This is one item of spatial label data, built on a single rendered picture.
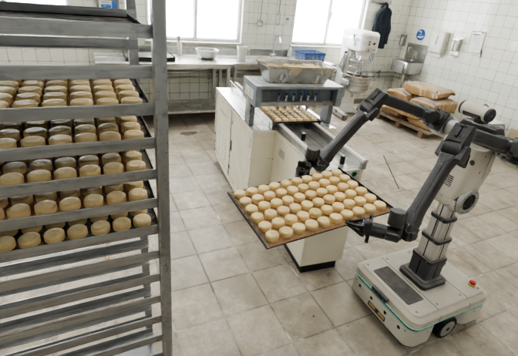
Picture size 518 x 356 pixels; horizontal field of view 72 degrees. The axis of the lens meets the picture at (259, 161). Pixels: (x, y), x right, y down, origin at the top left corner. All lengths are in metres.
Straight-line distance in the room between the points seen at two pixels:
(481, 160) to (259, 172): 1.56
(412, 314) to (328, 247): 0.68
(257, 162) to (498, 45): 4.60
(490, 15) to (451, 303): 4.97
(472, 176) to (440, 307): 0.79
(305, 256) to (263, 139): 0.92
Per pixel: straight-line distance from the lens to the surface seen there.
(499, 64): 6.49
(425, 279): 2.49
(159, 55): 0.87
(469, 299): 2.61
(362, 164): 2.33
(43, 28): 0.88
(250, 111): 2.76
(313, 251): 2.58
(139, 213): 1.16
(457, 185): 2.15
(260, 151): 2.80
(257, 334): 2.30
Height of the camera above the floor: 1.78
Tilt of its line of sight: 25 degrees down
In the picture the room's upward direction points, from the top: 6 degrees clockwise
